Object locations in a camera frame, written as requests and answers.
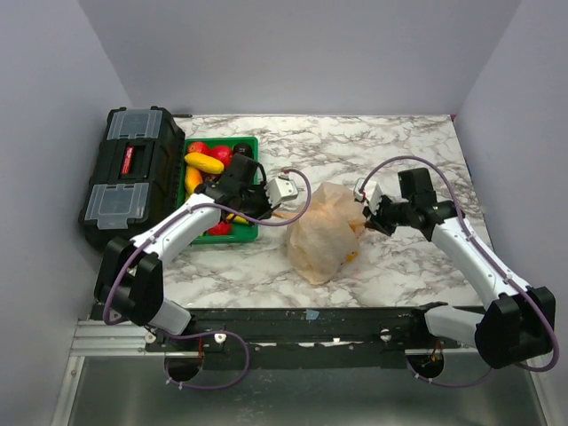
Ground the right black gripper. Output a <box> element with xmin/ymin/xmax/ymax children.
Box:
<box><xmin>363</xmin><ymin>192</ymin><xmax>414</xmax><ymax>237</ymax></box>

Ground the red fake apple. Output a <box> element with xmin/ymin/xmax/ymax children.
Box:
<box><xmin>186</xmin><ymin>141</ymin><xmax>211</xmax><ymax>156</ymax></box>

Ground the red fake pomegranate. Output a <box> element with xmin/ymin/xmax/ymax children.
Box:
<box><xmin>210</xmin><ymin>146</ymin><xmax>233</xmax><ymax>168</ymax></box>

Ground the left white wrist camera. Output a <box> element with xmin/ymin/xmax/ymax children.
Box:
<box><xmin>264</xmin><ymin>177</ymin><xmax>298</xmax><ymax>209</ymax></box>

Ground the orange plastic bag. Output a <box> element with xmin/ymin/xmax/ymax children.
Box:
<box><xmin>285</xmin><ymin>182</ymin><xmax>365</xmax><ymax>286</ymax></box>

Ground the green plastic basket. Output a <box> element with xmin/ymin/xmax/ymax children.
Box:
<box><xmin>177</xmin><ymin>137</ymin><xmax>258</xmax><ymax>244</ymax></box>

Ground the aluminium frame rail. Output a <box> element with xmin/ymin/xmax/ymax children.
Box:
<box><xmin>70</xmin><ymin>320</ymin><xmax>542</xmax><ymax>357</ymax></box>

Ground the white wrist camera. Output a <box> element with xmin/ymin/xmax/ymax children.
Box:
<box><xmin>353</xmin><ymin>178</ymin><xmax>383</xmax><ymax>216</ymax></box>
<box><xmin>264</xmin><ymin>177</ymin><xmax>298</xmax><ymax>209</ymax></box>

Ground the black tool box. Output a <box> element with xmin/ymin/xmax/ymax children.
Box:
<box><xmin>78</xmin><ymin>106</ymin><xmax>185</xmax><ymax>251</ymax></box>

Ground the blue tape piece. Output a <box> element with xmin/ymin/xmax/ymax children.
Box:
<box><xmin>305</xmin><ymin>309</ymin><xmax>320</xmax><ymax>320</ymax></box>

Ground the yellow fake banana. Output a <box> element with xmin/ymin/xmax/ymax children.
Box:
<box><xmin>225</xmin><ymin>214</ymin><xmax>249</xmax><ymax>225</ymax></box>
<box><xmin>185</xmin><ymin>152</ymin><xmax>225</xmax><ymax>175</ymax></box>

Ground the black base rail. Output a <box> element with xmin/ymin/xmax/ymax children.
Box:
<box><xmin>165</xmin><ymin>308</ymin><xmax>458</xmax><ymax>370</ymax></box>

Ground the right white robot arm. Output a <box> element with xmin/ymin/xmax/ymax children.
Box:
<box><xmin>354</xmin><ymin>168</ymin><xmax>558</xmax><ymax>369</ymax></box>

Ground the dark purple fake plum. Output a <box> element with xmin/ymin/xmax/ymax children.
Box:
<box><xmin>233</xmin><ymin>143</ymin><xmax>254</xmax><ymax>158</ymax></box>

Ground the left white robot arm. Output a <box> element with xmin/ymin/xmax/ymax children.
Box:
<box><xmin>94</xmin><ymin>154</ymin><xmax>272</xmax><ymax>351</ymax></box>

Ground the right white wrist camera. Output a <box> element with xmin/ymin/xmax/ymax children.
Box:
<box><xmin>353</xmin><ymin>178</ymin><xmax>383</xmax><ymax>216</ymax></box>

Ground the red fake strawberry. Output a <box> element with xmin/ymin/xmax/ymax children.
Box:
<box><xmin>207</xmin><ymin>222</ymin><xmax>233</xmax><ymax>237</ymax></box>

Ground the orange green fake mango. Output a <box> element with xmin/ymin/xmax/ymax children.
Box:
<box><xmin>184</xmin><ymin>166</ymin><xmax>203</xmax><ymax>198</ymax></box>

